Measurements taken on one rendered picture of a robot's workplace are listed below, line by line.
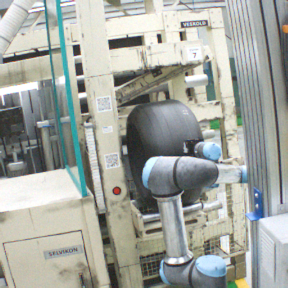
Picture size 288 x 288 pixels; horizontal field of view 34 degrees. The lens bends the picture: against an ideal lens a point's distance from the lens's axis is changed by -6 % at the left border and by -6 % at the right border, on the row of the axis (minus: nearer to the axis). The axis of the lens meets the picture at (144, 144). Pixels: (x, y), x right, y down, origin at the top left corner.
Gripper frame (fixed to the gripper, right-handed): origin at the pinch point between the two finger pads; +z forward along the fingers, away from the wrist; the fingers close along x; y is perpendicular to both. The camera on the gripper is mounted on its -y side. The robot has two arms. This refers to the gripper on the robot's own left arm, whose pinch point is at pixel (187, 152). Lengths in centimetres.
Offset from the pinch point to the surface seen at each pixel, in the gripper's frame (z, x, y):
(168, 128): 5.0, 5.9, 12.6
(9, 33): 41, 76, 80
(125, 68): 42, 13, 48
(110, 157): 20.6, 33.6, 2.8
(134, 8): 888, -229, 265
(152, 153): 4.3, 16.3, 2.6
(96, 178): 23.1, 42.3, -6.4
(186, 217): 15.9, 0.7, -35.5
